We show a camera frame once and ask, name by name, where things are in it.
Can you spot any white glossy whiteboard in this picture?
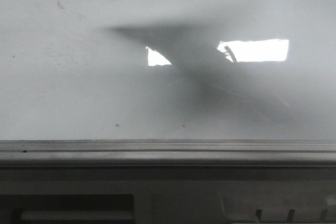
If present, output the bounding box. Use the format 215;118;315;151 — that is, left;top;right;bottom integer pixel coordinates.
1;0;335;140

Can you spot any grey cabinet below whiteboard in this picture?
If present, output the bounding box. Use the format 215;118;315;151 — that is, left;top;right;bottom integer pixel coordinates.
1;167;335;223

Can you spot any grey aluminium whiteboard tray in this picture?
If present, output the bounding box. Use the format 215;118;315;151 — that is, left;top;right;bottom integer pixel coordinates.
1;140;335;167

